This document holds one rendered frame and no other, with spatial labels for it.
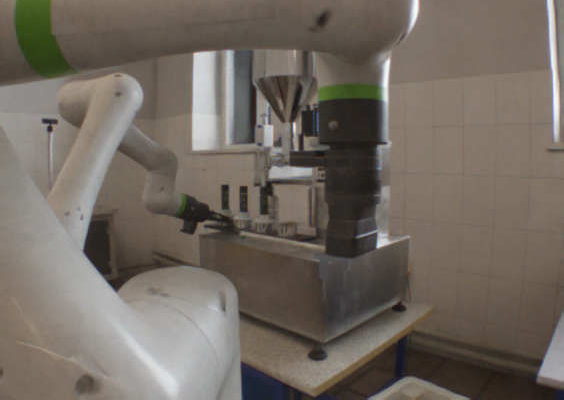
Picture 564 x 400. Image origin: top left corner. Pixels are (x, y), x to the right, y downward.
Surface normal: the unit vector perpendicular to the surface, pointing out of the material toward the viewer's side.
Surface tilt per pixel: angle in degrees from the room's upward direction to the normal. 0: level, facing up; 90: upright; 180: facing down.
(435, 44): 90
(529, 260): 90
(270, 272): 90
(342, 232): 70
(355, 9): 115
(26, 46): 128
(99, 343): 52
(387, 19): 124
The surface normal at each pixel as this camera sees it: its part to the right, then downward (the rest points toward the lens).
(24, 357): 0.18, -0.25
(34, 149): 0.73, 0.05
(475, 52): -0.69, 0.05
